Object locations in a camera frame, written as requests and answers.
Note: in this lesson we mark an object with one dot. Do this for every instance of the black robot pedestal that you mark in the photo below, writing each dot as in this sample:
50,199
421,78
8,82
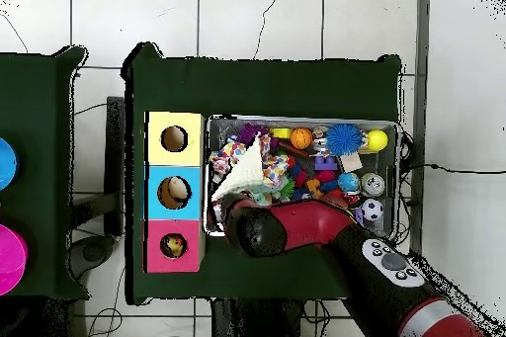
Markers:
257,321

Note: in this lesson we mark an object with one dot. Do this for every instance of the purple toy letter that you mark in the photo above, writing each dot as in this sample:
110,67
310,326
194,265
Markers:
325,163

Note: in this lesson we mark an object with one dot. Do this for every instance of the black and white soccer ball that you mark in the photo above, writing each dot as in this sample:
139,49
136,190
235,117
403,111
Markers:
372,209

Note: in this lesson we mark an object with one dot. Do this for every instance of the silver mesh bin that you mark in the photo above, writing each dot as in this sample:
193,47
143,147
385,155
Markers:
379,155

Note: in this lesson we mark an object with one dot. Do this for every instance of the yellow ball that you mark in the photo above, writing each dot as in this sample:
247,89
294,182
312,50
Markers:
376,140

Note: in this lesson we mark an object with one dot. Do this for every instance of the dark green table cloth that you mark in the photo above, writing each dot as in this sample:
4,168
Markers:
257,88
39,115

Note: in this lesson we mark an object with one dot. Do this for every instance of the black stand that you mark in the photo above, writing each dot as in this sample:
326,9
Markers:
114,135

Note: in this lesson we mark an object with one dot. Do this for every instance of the grey metal rail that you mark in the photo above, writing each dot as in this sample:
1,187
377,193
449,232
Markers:
423,36

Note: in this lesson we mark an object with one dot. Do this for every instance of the wooden box with three holes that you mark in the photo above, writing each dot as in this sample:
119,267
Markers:
185,155

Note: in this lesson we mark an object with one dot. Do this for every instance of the cream waffle cloth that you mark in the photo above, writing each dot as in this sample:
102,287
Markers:
245,171

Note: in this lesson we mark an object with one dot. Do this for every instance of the white cloth with coloured dots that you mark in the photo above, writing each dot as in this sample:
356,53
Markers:
276,163
229,155

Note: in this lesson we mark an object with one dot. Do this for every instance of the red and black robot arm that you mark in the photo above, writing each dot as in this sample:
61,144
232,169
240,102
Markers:
308,222

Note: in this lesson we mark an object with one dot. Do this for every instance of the purple spiky toy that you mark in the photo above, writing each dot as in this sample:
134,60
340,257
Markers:
251,133

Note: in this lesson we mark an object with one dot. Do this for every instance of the blue spiky ball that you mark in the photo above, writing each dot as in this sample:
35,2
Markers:
344,138

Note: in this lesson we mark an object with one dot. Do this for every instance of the blue globe ball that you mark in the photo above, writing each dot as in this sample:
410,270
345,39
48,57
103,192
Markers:
349,183

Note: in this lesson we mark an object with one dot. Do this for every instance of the small orange basketball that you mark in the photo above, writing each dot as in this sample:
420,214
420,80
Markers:
301,138

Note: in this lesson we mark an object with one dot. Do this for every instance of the magenta bowl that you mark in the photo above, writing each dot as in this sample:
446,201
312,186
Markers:
11,260

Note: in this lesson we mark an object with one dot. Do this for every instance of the yellow toy duck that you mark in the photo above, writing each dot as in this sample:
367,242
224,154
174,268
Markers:
174,247

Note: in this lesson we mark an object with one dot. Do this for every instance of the blue bowl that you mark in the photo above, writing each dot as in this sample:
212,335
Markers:
7,163

